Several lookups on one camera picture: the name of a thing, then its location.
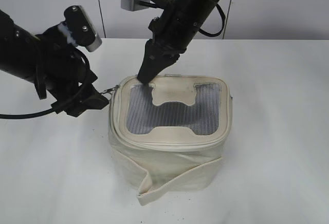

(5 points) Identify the cream zippered fabric bag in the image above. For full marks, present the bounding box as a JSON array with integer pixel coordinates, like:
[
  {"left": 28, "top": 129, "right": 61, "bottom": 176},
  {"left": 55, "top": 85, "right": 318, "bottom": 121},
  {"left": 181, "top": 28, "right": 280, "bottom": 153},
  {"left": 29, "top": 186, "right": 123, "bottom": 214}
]
[{"left": 108, "top": 75, "right": 232, "bottom": 206}]

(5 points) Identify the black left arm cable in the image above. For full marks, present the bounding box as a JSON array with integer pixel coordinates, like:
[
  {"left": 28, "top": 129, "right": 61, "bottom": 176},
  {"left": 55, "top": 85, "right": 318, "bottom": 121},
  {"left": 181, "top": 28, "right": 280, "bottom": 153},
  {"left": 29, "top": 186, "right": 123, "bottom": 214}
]
[{"left": 0, "top": 49, "right": 89, "bottom": 120}]

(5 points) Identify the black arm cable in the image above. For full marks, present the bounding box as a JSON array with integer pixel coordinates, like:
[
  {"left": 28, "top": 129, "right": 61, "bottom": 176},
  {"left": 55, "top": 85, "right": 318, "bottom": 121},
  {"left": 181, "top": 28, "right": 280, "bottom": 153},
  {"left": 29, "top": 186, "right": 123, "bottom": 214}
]
[
  {"left": 0, "top": 49, "right": 89, "bottom": 120},
  {"left": 199, "top": 3, "right": 227, "bottom": 37}
]

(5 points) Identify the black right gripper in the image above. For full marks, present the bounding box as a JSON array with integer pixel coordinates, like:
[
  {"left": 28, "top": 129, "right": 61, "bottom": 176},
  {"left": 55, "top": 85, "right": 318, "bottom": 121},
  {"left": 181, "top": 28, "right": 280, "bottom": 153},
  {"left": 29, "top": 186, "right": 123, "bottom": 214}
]
[{"left": 137, "top": 0, "right": 216, "bottom": 83}]

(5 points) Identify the silver ring zipper pull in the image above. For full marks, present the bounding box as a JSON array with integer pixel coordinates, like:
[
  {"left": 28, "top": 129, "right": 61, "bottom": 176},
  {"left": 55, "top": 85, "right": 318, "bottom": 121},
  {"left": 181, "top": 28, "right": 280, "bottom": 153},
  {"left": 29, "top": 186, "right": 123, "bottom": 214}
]
[{"left": 101, "top": 85, "right": 120, "bottom": 96}]

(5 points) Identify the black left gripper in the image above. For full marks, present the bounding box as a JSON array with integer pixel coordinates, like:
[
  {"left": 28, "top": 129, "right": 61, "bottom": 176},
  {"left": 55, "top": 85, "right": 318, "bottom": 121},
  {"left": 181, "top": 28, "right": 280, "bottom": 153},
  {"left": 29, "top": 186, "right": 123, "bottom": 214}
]
[{"left": 36, "top": 26, "right": 109, "bottom": 117}]

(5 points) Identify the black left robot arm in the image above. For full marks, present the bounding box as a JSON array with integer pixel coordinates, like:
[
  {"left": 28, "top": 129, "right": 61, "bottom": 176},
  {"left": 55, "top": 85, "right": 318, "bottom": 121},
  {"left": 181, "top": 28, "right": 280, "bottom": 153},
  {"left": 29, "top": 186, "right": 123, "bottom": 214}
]
[{"left": 1, "top": 5, "right": 109, "bottom": 120}]

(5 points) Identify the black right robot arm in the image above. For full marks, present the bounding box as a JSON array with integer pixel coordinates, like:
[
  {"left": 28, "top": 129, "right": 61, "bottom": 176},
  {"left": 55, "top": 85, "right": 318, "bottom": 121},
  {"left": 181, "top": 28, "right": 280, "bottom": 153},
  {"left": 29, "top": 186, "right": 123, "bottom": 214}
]
[{"left": 137, "top": 0, "right": 220, "bottom": 84}]

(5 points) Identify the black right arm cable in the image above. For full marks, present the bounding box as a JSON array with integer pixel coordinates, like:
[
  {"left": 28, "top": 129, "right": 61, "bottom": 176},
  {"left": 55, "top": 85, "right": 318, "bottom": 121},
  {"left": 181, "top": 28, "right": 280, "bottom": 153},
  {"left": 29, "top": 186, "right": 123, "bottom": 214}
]
[{"left": 199, "top": 3, "right": 227, "bottom": 37}]

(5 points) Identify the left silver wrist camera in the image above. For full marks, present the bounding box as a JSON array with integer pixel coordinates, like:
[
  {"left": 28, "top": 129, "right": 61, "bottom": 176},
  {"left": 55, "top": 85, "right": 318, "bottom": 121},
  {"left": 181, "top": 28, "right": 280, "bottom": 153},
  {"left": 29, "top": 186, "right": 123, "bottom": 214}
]
[{"left": 57, "top": 5, "right": 102, "bottom": 52}]

